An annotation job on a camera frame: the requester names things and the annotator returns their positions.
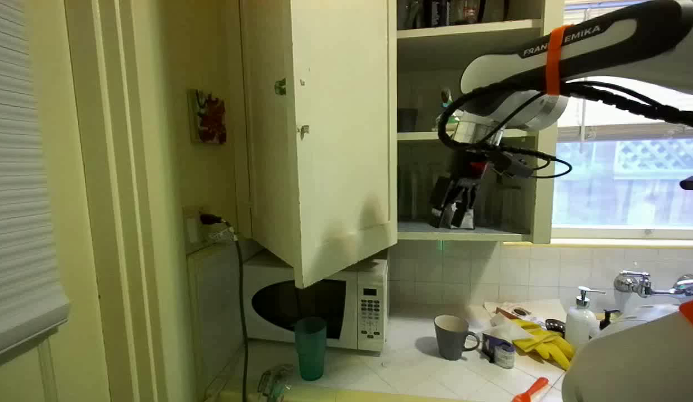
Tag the grey ceramic mug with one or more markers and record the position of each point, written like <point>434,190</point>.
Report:
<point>454,335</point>

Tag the white soap dispenser bottle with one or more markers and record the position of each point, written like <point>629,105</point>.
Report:
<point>581,325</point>

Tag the chrome sink faucet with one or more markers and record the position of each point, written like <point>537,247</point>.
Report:
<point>638,283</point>

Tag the orange plastic spoon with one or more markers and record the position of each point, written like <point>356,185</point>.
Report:
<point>530,391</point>

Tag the green plastic cup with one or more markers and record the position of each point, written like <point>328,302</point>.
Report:
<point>312,346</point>

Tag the white microwave oven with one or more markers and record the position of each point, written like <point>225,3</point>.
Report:
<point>352,302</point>

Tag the small blue white mug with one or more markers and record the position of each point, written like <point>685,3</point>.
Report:
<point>496,351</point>

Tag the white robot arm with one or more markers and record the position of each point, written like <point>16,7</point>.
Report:
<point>528,87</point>

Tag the red wall decoration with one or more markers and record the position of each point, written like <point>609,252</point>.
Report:
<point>209,113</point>

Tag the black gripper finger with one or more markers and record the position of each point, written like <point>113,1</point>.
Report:
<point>439,199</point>
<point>463,209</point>

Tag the white window blind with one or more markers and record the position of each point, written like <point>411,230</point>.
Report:
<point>31,298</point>

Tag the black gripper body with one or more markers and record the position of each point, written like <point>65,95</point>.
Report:
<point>466,168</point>

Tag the cream cabinet door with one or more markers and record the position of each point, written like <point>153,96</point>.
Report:
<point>321,98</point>

